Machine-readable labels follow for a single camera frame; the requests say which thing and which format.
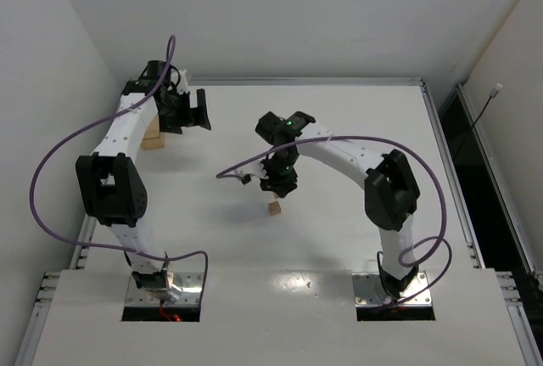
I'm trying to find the metal base plate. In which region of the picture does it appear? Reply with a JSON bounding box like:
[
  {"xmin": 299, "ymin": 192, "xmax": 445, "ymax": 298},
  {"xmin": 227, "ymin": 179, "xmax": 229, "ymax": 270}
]
[
  {"xmin": 352, "ymin": 272, "xmax": 433, "ymax": 309},
  {"xmin": 125, "ymin": 272, "xmax": 204, "ymax": 308}
]

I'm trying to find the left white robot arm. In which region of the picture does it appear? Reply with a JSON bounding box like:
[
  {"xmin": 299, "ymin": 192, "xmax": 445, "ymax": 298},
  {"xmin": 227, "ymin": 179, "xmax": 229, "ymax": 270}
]
[{"xmin": 76, "ymin": 60, "xmax": 211, "ymax": 294}]

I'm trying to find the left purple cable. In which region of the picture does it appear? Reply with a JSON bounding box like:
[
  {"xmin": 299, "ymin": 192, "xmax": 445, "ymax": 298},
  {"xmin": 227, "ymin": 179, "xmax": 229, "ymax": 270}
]
[{"xmin": 27, "ymin": 34, "xmax": 210, "ymax": 286}]

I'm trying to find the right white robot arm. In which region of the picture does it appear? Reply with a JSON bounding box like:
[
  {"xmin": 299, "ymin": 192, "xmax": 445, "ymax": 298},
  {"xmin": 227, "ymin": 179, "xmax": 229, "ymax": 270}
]
[{"xmin": 255, "ymin": 111, "xmax": 420, "ymax": 298}]

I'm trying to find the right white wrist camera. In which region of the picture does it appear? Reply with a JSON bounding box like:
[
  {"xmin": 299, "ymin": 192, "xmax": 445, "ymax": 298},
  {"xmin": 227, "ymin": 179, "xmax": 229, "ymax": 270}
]
[{"xmin": 233, "ymin": 160, "xmax": 268, "ymax": 185}]

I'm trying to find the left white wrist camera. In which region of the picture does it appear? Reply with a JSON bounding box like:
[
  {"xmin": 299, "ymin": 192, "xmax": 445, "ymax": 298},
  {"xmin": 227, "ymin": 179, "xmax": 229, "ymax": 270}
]
[{"xmin": 173, "ymin": 67, "xmax": 190, "ymax": 94}]

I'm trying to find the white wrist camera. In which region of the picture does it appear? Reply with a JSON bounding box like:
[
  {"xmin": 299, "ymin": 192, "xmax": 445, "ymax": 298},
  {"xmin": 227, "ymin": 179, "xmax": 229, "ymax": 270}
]
[
  {"xmin": 173, "ymin": 67, "xmax": 190, "ymax": 94},
  {"xmin": 233, "ymin": 160, "xmax": 268, "ymax": 185}
]

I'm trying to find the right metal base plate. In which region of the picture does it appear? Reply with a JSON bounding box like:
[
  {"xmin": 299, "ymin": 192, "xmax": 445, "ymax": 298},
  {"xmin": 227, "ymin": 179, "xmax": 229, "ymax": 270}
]
[{"xmin": 352, "ymin": 272, "xmax": 433, "ymax": 309}]

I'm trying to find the black wall cable white plug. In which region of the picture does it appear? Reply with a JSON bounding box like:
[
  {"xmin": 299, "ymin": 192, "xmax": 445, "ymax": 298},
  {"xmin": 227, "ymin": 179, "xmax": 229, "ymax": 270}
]
[{"xmin": 462, "ymin": 82, "xmax": 503, "ymax": 143}]

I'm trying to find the amber transparent plastic container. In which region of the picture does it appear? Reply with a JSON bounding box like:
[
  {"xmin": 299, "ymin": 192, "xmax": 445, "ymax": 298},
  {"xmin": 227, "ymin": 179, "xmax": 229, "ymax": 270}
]
[{"xmin": 141, "ymin": 115, "xmax": 165, "ymax": 150}]

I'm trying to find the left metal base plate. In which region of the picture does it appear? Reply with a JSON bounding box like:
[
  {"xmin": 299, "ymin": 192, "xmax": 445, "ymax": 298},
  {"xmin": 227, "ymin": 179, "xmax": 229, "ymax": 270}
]
[{"xmin": 125, "ymin": 272, "xmax": 204, "ymax": 308}]

